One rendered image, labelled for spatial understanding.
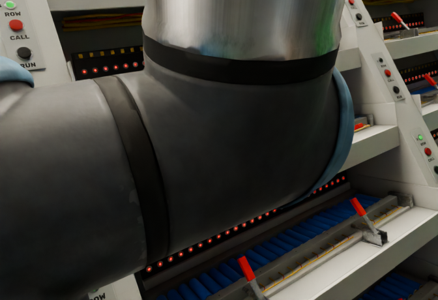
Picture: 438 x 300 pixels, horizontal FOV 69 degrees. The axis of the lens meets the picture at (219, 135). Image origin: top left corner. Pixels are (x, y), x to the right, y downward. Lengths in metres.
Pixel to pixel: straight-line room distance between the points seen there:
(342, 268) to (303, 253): 0.07
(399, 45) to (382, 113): 0.22
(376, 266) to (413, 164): 0.25
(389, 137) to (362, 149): 0.09
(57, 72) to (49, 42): 0.05
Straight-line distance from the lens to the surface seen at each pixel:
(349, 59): 0.79
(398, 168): 0.82
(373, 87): 0.80
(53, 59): 0.51
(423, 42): 1.04
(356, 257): 0.65
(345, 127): 0.17
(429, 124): 0.90
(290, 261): 0.61
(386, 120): 0.80
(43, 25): 0.54
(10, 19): 0.54
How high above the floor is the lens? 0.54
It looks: 10 degrees up
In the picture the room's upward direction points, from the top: 22 degrees counter-clockwise
